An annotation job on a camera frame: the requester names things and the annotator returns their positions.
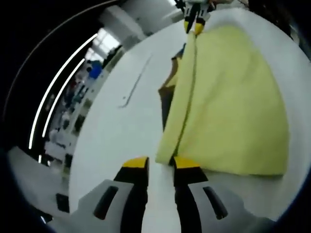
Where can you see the yellow and blue garment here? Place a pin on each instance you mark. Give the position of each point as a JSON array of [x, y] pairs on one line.
[[230, 97]]

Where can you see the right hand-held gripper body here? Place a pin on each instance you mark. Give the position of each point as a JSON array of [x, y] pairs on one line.
[[196, 3]]

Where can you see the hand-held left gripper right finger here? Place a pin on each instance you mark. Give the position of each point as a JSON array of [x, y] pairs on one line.
[[189, 206]]

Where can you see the black square panel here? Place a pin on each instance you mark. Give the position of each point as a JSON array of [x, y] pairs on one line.
[[62, 203]]

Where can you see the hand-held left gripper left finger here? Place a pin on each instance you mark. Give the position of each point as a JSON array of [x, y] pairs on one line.
[[136, 206]]

